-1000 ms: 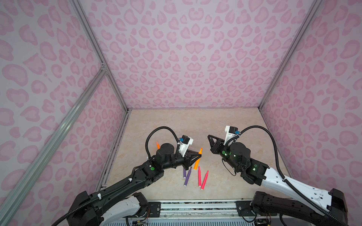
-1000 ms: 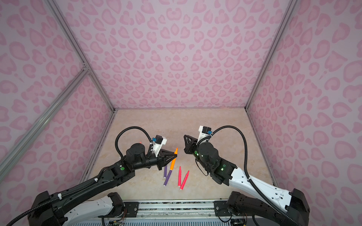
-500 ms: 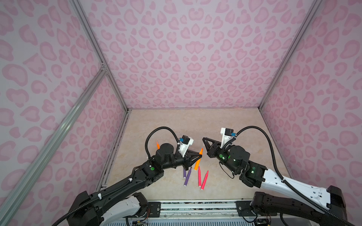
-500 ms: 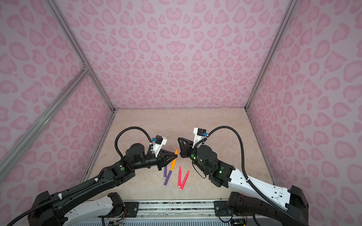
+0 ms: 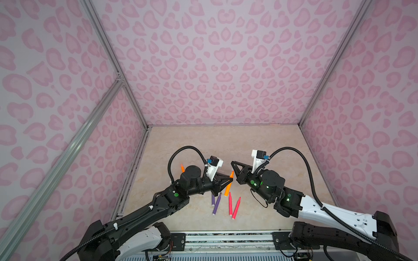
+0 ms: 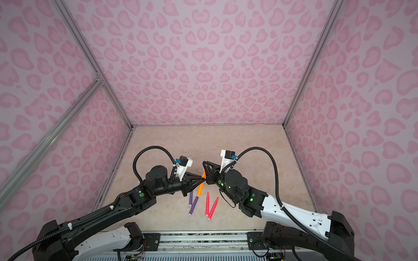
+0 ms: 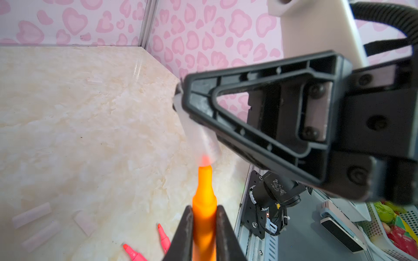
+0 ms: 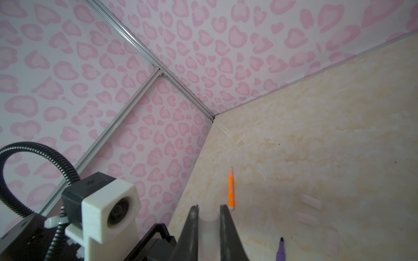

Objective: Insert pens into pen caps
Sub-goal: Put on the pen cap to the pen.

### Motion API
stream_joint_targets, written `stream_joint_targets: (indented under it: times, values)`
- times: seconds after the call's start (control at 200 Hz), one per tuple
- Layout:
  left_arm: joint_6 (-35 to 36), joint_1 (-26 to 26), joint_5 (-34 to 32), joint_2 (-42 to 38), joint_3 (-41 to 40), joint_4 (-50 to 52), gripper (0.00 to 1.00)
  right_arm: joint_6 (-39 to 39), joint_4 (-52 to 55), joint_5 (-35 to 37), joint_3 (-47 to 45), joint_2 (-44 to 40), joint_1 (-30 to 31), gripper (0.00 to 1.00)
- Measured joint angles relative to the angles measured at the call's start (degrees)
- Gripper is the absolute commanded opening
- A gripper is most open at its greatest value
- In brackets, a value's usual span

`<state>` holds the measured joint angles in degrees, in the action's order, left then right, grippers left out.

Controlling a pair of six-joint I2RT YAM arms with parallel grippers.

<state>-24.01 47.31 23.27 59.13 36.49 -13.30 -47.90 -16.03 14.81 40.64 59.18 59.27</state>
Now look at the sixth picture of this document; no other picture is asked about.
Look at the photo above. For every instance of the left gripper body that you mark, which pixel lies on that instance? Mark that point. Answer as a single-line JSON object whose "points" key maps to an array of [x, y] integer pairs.
{"points": [[184, 183]]}

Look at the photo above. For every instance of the pink pen right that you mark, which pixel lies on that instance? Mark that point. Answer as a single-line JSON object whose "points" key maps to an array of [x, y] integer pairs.
{"points": [[211, 213]]}

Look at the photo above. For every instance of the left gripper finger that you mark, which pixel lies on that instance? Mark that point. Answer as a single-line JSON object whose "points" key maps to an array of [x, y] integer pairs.
{"points": [[194, 183], [194, 177]]}

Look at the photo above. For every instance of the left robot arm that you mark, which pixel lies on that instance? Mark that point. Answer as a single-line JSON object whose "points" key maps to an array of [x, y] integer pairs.
{"points": [[58, 242]]}

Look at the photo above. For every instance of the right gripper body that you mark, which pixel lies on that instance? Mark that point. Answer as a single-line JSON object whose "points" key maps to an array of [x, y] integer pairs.
{"points": [[219, 178]]}

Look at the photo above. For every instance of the pink pen left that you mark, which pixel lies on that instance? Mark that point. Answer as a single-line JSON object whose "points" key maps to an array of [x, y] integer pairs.
{"points": [[208, 204]]}

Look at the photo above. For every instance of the purple pen lower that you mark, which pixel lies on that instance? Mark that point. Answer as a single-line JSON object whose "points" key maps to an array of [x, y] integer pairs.
{"points": [[193, 205]]}

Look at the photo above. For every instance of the pink pen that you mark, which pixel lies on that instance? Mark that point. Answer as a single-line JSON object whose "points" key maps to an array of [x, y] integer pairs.
{"points": [[211, 213], [208, 204]]}

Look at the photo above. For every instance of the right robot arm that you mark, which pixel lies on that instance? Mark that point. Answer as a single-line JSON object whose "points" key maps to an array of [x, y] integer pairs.
{"points": [[287, 225]]}

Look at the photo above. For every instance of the diagonal aluminium frame bar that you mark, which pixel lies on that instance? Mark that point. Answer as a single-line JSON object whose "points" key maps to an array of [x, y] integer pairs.
{"points": [[21, 173]]}

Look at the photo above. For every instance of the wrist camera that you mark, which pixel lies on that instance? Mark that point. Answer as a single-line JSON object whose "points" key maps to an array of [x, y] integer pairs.
{"points": [[181, 166], [227, 158]]}

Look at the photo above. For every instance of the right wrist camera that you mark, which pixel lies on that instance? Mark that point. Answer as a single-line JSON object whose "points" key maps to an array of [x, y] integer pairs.
{"points": [[227, 158]]}

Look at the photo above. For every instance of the purple pen upper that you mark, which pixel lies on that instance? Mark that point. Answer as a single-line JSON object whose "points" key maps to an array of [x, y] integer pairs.
{"points": [[190, 199]]}

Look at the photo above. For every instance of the purple pen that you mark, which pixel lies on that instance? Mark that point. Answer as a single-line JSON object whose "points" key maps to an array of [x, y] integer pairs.
{"points": [[193, 205], [190, 199]]}

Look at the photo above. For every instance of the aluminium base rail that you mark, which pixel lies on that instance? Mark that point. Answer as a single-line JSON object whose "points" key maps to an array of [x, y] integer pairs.
{"points": [[190, 246]]}

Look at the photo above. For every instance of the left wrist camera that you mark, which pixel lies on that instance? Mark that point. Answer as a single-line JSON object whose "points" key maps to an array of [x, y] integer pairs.
{"points": [[181, 166]]}

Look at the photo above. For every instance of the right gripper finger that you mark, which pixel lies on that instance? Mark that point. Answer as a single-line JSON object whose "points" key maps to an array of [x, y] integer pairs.
{"points": [[207, 164], [212, 173]]}

